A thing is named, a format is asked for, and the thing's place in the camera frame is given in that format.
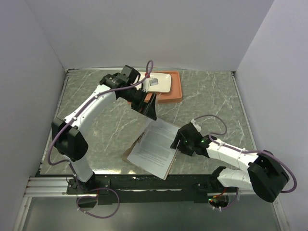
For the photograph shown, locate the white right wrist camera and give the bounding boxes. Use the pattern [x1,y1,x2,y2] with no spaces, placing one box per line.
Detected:
[191,119,202,132]

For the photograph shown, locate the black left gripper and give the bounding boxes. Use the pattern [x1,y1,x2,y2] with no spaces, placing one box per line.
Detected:
[121,87,157,121]

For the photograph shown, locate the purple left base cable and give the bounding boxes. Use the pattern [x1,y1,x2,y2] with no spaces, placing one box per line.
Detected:
[76,187,120,219]

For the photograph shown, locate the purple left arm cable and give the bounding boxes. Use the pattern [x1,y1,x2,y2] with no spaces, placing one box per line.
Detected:
[47,60,154,183]

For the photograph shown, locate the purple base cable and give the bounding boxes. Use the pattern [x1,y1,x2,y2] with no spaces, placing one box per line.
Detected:
[211,186,241,212]
[76,187,120,219]

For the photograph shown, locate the terracotta rectangular tray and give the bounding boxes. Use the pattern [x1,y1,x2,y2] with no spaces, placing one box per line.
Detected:
[144,71,182,103]

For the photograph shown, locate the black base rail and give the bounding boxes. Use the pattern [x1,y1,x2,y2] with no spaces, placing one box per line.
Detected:
[66,174,236,205]

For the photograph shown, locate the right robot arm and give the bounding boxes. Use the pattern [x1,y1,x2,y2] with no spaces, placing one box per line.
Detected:
[170,121,290,202]

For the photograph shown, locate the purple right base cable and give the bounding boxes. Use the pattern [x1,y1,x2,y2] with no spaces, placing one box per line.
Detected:
[211,186,241,212]

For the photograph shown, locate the aluminium frame rail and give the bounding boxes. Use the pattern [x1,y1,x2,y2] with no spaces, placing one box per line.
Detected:
[230,71,289,231]

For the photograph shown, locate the white printed paper sheets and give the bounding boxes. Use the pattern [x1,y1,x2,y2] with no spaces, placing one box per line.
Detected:
[127,117,180,180]

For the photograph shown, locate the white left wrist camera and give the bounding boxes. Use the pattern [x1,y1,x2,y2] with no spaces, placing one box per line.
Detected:
[142,77,159,92]

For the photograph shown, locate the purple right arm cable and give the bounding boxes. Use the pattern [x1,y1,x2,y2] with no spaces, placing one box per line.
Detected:
[193,114,297,194]

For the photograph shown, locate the white rectangular plate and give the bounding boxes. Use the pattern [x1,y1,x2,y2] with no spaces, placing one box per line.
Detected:
[136,72,171,93]

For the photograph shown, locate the tan paper folder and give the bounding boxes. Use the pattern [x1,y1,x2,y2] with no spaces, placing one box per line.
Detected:
[121,117,180,180]

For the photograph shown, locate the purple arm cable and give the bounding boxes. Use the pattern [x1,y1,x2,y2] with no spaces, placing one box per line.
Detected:
[47,60,154,183]
[193,114,297,194]

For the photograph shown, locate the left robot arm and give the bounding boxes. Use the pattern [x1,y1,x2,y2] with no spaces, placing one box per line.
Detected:
[51,65,157,193]

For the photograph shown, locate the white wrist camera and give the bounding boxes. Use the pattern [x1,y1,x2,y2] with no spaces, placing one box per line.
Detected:
[191,119,202,132]
[142,77,159,92]

